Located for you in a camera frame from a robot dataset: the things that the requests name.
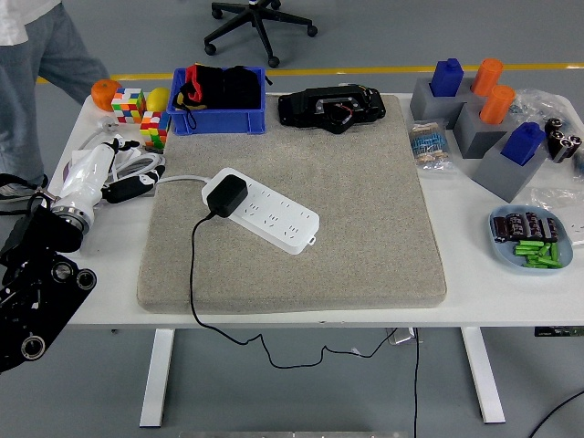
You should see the grey block holder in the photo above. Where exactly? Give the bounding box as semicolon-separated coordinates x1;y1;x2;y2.
453;100;508;160
471;141;548;203
409;76;478;130

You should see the black table control panel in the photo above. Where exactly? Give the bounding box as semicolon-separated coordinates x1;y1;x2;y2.
534;325;584;339

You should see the blue square peg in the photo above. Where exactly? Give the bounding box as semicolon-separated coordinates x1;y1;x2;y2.
500;121;547;166
430;57;465;99

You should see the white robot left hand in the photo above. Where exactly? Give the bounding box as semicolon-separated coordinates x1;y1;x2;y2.
58;138;166;210

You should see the black hanging cable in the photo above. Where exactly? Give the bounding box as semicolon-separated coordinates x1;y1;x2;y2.
412;327;421;438

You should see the white table leg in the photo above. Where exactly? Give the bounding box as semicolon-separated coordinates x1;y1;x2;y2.
460;327;506;424
139;328;176;428

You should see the black floor cable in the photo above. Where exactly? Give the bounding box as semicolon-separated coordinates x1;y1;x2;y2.
530;389;584;438

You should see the silver bracket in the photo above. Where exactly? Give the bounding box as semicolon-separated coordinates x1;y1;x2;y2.
386;327;417;346

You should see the black printed capacitor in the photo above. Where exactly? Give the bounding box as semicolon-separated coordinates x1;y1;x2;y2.
523;212;544;239
540;216;561;243
491;215;510;243
506;213;527;241

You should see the white power strip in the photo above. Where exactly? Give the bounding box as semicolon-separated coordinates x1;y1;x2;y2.
201;167;320;256

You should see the black and red fabric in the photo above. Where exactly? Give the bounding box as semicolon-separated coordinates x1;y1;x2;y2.
171;63;274;131

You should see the grey-brown mat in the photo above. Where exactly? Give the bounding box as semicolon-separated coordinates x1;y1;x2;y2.
135;93;448;315

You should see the blue plastic bin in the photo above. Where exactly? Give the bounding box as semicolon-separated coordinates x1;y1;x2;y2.
165;67;267;137

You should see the clear bag of resistors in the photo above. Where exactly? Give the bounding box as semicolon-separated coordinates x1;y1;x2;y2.
407;118;458;173

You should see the orange cylinder peg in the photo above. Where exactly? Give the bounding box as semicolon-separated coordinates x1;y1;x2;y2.
470;57;506;98
478;84;516;126

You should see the large clear plastic bag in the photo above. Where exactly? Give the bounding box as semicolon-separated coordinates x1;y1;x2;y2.
508;88;584;177

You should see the yellow lemon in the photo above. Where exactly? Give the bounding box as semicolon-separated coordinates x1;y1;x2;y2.
144;87;172;113

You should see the black plug with cord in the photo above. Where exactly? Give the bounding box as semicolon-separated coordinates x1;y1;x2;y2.
189;174;405;370

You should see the orange fruit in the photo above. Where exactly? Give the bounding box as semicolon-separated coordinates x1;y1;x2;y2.
89;78;123;112

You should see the light blue tray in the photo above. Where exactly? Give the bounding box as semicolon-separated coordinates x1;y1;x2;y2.
488;204;574;275

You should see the grey coiled power cord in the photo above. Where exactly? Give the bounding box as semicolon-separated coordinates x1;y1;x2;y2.
81;116;214;193

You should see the black machine part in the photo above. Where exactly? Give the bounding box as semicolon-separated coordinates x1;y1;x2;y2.
276;83;388;136

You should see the small crumpled clear bag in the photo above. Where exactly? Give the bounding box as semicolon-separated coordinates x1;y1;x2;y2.
528;185;584;218

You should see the black office chair base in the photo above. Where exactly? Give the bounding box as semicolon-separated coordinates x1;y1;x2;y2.
203;0;319;69

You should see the colourful puzzle cube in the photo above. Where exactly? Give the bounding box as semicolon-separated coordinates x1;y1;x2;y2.
139;110;172;150
110;86;147;125

